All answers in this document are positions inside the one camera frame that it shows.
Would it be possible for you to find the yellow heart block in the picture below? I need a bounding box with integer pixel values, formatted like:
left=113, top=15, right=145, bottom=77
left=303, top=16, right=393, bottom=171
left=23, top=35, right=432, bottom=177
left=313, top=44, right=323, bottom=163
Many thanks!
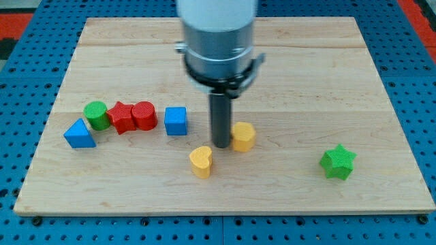
left=232, top=122, right=256, bottom=152
left=189, top=146, right=213, bottom=179

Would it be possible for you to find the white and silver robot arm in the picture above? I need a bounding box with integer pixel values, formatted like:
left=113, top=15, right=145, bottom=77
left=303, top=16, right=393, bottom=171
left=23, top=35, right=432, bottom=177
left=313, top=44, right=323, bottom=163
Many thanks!
left=176, top=0, right=261, bottom=97

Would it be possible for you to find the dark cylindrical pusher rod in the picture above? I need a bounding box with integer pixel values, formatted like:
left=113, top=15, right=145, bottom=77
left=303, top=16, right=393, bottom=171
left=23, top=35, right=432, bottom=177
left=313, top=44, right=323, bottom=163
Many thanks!
left=208, top=93, right=232, bottom=148

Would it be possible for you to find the yellow heart block front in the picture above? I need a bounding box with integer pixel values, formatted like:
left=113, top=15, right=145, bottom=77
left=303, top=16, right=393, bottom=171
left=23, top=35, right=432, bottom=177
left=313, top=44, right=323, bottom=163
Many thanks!
left=189, top=146, right=213, bottom=179

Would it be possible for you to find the blue cube block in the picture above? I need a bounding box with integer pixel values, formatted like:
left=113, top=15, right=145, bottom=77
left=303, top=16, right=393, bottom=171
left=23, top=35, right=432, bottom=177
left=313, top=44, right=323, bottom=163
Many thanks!
left=164, top=107, right=187, bottom=135

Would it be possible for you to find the red cylinder block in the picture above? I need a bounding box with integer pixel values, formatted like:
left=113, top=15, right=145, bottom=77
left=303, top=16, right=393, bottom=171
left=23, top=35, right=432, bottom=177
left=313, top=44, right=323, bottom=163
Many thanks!
left=131, top=101, right=158, bottom=131

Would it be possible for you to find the wooden board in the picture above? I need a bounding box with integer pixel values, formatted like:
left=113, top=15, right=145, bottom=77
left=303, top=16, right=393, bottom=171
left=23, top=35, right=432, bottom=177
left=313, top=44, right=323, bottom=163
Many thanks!
left=14, top=17, right=435, bottom=216

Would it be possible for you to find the red star block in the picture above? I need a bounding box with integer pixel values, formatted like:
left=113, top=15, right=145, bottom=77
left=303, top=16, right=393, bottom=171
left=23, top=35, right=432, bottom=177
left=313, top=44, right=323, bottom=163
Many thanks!
left=106, top=101, right=136, bottom=135

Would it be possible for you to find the green cylinder block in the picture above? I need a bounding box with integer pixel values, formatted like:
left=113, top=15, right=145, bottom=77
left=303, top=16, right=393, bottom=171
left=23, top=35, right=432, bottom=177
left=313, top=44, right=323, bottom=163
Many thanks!
left=83, top=101, right=110, bottom=131

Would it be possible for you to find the green star block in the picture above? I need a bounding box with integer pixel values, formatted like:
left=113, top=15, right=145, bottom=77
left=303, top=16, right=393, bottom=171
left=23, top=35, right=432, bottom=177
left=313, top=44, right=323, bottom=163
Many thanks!
left=320, top=144, right=357, bottom=180

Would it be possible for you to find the blue triangle block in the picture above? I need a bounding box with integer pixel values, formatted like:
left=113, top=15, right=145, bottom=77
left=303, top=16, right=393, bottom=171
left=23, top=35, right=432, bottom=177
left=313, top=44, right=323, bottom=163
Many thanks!
left=63, top=118, right=96, bottom=148

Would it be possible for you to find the black cable clamp ring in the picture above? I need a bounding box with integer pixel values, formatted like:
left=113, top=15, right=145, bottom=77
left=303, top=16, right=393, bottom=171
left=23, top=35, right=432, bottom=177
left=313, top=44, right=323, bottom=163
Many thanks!
left=183, top=52, right=266, bottom=100

